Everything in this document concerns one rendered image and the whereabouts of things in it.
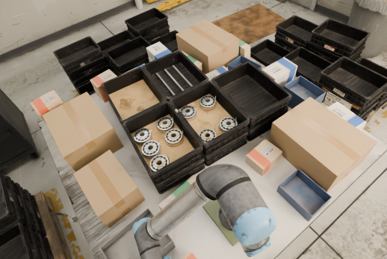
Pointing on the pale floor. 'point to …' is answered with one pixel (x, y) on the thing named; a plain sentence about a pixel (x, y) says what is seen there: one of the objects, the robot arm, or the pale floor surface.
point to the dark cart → (14, 134)
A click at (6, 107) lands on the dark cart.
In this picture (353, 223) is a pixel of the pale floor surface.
